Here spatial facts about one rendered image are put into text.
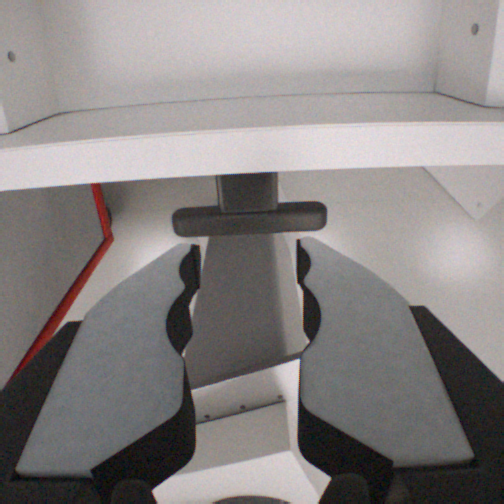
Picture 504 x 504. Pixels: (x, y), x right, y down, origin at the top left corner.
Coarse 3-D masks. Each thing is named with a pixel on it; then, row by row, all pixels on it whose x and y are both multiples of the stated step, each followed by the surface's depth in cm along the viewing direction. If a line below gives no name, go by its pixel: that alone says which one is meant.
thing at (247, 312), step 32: (224, 256) 95; (256, 256) 89; (288, 256) 111; (224, 288) 83; (256, 288) 78; (288, 288) 87; (192, 320) 77; (224, 320) 73; (256, 320) 69; (288, 320) 72; (192, 352) 68; (224, 352) 65; (256, 352) 62; (288, 352) 61
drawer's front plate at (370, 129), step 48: (288, 96) 22; (336, 96) 21; (384, 96) 21; (432, 96) 20; (0, 144) 15; (48, 144) 14; (96, 144) 14; (144, 144) 14; (192, 144) 14; (240, 144) 14; (288, 144) 14; (336, 144) 14; (384, 144) 14; (432, 144) 14; (480, 144) 14
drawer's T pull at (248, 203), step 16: (224, 176) 17; (240, 176) 17; (256, 176) 17; (272, 176) 17; (224, 192) 17; (240, 192) 17; (256, 192) 17; (272, 192) 17; (192, 208) 18; (208, 208) 18; (224, 208) 18; (240, 208) 18; (256, 208) 18; (272, 208) 18; (288, 208) 18; (304, 208) 18; (320, 208) 18; (176, 224) 18; (192, 224) 18; (208, 224) 18; (224, 224) 18; (240, 224) 18; (256, 224) 18; (272, 224) 18; (288, 224) 18; (304, 224) 18; (320, 224) 18
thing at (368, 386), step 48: (336, 288) 9; (384, 288) 9; (336, 336) 8; (384, 336) 8; (336, 384) 7; (384, 384) 7; (432, 384) 7; (336, 432) 6; (384, 432) 6; (432, 432) 6; (384, 480) 6
